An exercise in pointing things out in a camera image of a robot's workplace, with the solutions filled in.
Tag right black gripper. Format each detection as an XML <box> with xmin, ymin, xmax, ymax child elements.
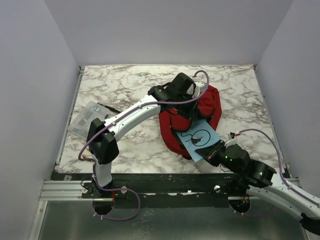
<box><xmin>195</xmin><ymin>138</ymin><xmax>243</xmax><ymax>176</ymax></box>

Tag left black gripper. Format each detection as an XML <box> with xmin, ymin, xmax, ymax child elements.
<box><xmin>174</xmin><ymin>93</ymin><xmax>201</xmax><ymax>122</ymax></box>

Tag light blue book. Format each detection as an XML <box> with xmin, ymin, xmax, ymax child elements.
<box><xmin>177</xmin><ymin>119</ymin><xmax>221</xmax><ymax>163</ymax></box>

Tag red backpack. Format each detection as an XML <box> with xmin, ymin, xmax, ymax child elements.
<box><xmin>157</xmin><ymin>85</ymin><xmax>222</xmax><ymax>160</ymax></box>

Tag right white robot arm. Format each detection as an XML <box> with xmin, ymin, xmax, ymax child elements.
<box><xmin>195</xmin><ymin>140</ymin><xmax>320</xmax><ymax>235</ymax></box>

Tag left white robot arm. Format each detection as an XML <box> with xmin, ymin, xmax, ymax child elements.
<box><xmin>85</xmin><ymin>72</ymin><xmax>208</xmax><ymax>198</ymax></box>

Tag clear plastic organizer box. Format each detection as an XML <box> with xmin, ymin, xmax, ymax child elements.
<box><xmin>68</xmin><ymin>101</ymin><xmax>110</xmax><ymax>139</ymax></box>

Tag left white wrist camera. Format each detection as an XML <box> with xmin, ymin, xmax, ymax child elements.
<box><xmin>186</xmin><ymin>82</ymin><xmax>206</xmax><ymax>98</ymax></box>

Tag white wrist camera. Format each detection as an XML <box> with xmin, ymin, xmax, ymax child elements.
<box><xmin>186</xmin><ymin>82</ymin><xmax>206</xmax><ymax>98</ymax></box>
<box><xmin>224</xmin><ymin>132</ymin><xmax>238</xmax><ymax>148</ymax></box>

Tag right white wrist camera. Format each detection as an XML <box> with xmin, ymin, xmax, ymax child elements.
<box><xmin>224</xmin><ymin>132</ymin><xmax>238</xmax><ymax>148</ymax></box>

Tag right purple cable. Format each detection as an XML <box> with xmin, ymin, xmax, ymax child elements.
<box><xmin>232</xmin><ymin>128</ymin><xmax>320</xmax><ymax>218</ymax></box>

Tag purple cable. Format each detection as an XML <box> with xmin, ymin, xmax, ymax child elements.
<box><xmin>78</xmin><ymin>70</ymin><xmax>210</xmax><ymax>221</ymax></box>
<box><xmin>232</xmin><ymin>128</ymin><xmax>320</xmax><ymax>218</ymax></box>

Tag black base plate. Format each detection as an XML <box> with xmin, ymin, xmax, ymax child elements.
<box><xmin>40</xmin><ymin>172</ymin><xmax>248</xmax><ymax>213</ymax></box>

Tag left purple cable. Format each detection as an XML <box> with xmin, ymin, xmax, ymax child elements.
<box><xmin>78</xmin><ymin>70</ymin><xmax>210</xmax><ymax>221</ymax></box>

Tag yellow handled pliers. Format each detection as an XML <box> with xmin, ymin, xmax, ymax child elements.
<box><xmin>81</xmin><ymin>147</ymin><xmax>91</xmax><ymax>160</ymax></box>

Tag aluminium mounting rail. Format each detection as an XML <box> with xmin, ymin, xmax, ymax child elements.
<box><xmin>40</xmin><ymin>177</ymin><xmax>254</xmax><ymax>201</ymax></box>

